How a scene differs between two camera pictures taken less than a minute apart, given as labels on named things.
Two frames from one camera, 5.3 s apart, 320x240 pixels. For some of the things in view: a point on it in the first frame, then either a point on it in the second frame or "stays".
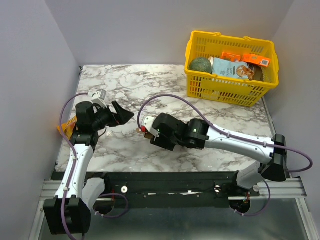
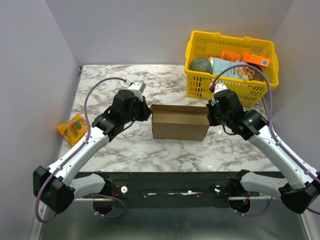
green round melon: x=201 y=64 stays
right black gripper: x=155 y=137 -> x=211 y=115
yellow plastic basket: x=237 y=91 stays
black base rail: x=171 y=190 stays
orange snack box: x=233 y=57 stays
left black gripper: x=122 y=117 -> x=146 y=110
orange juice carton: x=256 y=59 stays
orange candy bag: x=66 y=128 stays
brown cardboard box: x=147 y=135 -> x=179 y=122
